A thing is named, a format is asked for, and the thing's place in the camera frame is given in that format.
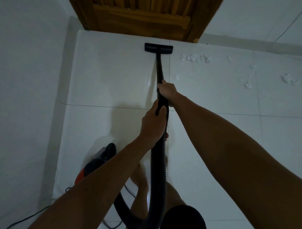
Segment black power cord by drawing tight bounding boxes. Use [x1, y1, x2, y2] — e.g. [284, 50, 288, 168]
[6, 185, 137, 229]

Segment person's right hand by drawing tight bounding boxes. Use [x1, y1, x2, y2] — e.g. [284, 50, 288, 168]
[157, 80, 180, 108]

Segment red and black vacuum cleaner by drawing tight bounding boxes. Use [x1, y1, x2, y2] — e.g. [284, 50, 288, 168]
[74, 42, 174, 229]

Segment scattered white paper scraps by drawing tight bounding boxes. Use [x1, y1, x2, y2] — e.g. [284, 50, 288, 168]
[174, 53, 300, 90]

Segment person's leg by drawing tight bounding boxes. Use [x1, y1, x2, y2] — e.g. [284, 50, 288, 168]
[130, 163, 149, 220]
[165, 182, 187, 213]

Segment brown wooden door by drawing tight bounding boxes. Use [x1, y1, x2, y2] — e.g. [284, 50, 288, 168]
[69, 0, 223, 43]

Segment person's right leg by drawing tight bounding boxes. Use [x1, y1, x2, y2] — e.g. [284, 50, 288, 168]
[165, 182, 187, 213]

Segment person's left hand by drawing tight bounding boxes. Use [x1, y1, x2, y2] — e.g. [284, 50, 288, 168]
[139, 99, 169, 149]

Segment person's left forearm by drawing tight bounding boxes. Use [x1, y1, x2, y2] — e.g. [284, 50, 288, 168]
[28, 137, 154, 229]

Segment person's left leg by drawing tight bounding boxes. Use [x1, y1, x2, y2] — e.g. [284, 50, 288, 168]
[130, 163, 149, 220]

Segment black shorts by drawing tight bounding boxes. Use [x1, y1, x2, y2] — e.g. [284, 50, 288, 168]
[160, 204, 208, 229]

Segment person's right forearm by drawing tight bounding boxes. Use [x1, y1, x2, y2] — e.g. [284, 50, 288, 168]
[169, 93, 302, 229]

